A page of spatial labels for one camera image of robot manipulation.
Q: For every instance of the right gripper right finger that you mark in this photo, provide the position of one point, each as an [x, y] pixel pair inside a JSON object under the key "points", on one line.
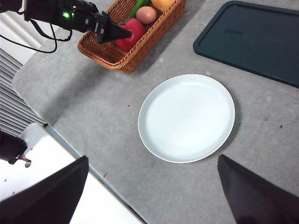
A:
{"points": [[261, 200]]}

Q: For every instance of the dark rectangular tray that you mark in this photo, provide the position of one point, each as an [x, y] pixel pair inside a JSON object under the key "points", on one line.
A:
{"points": [[252, 39]]}

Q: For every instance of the white round plate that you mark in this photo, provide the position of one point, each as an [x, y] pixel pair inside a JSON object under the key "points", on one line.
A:
{"points": [[187, 119]]}

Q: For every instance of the brown wicker basket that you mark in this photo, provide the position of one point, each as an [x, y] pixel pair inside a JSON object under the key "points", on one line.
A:
{"points": [[116, 56]]}

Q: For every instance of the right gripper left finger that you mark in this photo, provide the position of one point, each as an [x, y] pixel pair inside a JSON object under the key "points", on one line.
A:
{"points": [[46, 200]]}

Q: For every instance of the red tomato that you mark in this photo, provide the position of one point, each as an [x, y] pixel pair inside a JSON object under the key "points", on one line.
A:
{"points": [[135, 31]]}

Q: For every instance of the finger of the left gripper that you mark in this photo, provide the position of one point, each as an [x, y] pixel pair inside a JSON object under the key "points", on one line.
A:
{"points": [[116, 32]]}

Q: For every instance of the green chili pepper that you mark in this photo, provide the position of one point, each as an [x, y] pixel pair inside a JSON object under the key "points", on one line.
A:
{"points": [[138, 8]]}

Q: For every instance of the white slatted panel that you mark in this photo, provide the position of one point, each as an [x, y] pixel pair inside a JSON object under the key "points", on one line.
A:
{"points": [[14, 98]]}

